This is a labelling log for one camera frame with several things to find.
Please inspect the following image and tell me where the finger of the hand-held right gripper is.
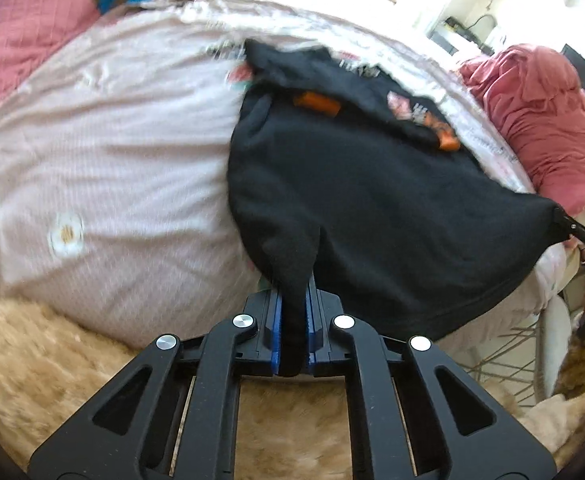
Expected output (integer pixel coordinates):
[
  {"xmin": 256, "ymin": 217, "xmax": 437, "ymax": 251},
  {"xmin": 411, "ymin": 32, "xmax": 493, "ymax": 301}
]
[{"xmin": 555, "ymin": 207, "xmax": 585, "ymax": 252}]

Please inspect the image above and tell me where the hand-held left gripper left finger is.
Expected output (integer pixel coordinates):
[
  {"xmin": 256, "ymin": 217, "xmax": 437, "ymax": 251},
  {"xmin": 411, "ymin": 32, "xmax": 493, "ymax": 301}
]
[{"xmin": 27, "ymin": 287, "xmax": 286, "ymax": 480}]

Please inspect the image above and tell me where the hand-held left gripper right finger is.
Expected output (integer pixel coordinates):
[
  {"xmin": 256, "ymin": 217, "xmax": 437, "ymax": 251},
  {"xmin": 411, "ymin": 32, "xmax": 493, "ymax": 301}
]
[{"xmin": 305, "ymin": 280, "xmax": 558, "ymax": 480}]

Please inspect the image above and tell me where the black sweater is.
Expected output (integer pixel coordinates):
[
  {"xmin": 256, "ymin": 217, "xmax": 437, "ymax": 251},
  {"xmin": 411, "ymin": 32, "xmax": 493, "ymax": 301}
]
[{"xmin": 226, "ymin": 39, "xmax": 570, "ymax": 378}]

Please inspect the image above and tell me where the pink blanket heap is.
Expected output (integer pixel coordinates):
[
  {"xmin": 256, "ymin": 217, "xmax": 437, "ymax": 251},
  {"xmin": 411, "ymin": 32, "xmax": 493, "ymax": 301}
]
[{"xmin": 457, "ymin": 44, "xmax": 585, "ymax": 216}]

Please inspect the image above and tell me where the white desk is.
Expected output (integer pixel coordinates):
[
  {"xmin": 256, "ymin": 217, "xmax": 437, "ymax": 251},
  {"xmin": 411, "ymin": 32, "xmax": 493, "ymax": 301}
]
[{"xmin": 425, "ymin": 10, "xmax": 503, "ymax": 56}]

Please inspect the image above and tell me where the printed pink bedspread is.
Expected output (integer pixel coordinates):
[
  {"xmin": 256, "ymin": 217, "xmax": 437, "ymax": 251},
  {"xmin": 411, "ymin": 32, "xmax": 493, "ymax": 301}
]
[{"xmin": 0, "ymin": 0, "xmax": 573, "ymax": 351}]

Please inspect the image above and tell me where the beige fluffy rug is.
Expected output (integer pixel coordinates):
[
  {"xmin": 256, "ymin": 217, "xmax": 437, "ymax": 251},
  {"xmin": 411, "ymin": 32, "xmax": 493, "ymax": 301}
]
[{"xmin": 0, "ymin": 297, "xmax": 585, "ymax": 480}]

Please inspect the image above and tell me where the pink quilted pillow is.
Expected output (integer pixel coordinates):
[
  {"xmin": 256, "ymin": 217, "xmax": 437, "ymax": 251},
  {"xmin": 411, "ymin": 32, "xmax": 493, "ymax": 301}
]
[{"xmin": 0, "ymin": 0, "xmax": 100, "ymax": 118}]

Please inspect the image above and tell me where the white wire-leg chair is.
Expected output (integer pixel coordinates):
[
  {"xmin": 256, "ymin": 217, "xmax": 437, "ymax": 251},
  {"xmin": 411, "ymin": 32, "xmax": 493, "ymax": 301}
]
[{"xmin": 452, "ymin": 290, "xmax": 573, "ymax": 406}]

